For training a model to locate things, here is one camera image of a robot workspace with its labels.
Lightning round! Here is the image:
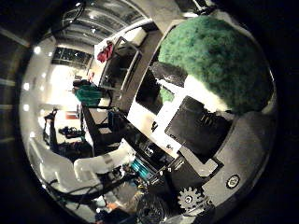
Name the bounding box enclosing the green plush broccoli toy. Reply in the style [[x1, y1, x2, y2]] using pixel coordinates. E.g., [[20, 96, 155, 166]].
[[157, 14, 276, 115]]

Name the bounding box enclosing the black rectangular container box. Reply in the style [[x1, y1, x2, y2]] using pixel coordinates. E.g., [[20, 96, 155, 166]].
[[135, 57, 172, 116]]

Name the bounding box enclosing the blue equipment box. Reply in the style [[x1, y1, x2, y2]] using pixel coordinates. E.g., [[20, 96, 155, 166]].
[[130, 158, 158, 181]]

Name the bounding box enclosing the teal green bag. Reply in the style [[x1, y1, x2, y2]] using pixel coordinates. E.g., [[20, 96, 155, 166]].
[[73, 81, 105, 107]]

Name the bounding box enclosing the red cloth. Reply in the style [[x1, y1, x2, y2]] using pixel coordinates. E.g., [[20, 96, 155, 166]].
[[96, 40, 115, 64]]

